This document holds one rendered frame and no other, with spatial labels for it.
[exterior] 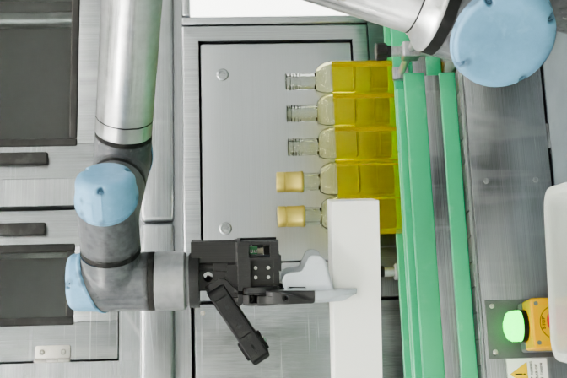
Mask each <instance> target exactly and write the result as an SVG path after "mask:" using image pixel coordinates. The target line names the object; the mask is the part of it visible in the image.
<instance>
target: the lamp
mask: <svg viewBox="0 0 567 378"><path fill-rule="evenodd" d="M503 328H504V333H505V335H506V338H507V339H509V340H511V341H512V342H527V340H528V338H529V333H530V326H529V319H528V315H527V312H526V311H525V310H511V311H509V312H508V313H506V314H505V318H504V321H503Z"/></svg>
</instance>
